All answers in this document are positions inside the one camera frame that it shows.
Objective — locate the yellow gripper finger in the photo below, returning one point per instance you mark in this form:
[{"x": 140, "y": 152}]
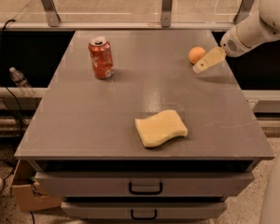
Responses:
[{"x": 211, "y": 58}]

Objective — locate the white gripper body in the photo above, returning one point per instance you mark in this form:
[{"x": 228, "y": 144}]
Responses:
[{"x": 230, "y": 45}]

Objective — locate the orange fruit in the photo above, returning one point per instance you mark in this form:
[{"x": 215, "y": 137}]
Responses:
[{"x": 195, "y": 54}]

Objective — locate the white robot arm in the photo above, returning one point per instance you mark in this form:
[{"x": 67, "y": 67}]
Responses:
[{"x": 261, "y": 27}]

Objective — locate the red coke can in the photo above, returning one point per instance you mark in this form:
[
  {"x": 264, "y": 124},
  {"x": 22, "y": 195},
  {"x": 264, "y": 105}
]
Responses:
[{"x": 101, "y": 57}]

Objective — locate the yellow sponge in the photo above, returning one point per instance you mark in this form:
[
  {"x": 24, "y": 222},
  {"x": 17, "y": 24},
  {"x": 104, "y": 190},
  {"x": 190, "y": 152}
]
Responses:
[{"x": 160, "y": 128}]

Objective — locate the grey drawer cabinet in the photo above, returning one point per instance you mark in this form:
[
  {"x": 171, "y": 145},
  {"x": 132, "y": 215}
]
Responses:
[{"x": 85, "y": 149}]

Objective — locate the clear plastic water bottle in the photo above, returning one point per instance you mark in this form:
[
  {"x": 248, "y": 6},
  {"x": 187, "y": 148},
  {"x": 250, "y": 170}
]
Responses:
[{"x": 21, "y": 82}]

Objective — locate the brown cardboard box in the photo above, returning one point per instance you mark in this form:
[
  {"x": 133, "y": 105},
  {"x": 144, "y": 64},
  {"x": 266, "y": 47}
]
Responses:
[{"x": 28, "y": 193}]

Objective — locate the right metal bracket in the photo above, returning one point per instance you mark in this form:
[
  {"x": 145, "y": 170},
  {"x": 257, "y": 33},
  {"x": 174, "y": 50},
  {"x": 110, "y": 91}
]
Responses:
[{"x": 243, "y": 11}]

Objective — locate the metal bracket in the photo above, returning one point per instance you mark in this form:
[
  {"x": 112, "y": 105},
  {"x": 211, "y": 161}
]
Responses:
[
  {"x": 243, "y": 11},
  {"x": 52, "y": 16},
  {"x": 166, "y": 13}
]

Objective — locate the middle metal bracket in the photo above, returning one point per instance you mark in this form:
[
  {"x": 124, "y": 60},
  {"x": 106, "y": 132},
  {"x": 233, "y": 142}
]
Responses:
[{"x": 166, "y": 13}]

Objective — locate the upper drawer black handle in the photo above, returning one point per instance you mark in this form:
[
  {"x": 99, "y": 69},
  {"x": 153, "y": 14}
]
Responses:
[{"x": 145, "y": 189}]

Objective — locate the drawer black handle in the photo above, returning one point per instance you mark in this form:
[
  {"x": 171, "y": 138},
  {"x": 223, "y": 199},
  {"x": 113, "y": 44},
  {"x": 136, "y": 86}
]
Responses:
[
  {"x": 143, "y": 215},
  {"x": 145, "y": 189}
]

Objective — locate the left metal bracket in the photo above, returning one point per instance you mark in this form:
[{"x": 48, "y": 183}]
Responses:
[{"x": 52, "y": 16}]

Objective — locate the lower drawer black handle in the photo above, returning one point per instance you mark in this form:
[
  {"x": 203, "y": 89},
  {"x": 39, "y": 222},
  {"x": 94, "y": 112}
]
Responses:
[{"x": 143, "y": 215}]

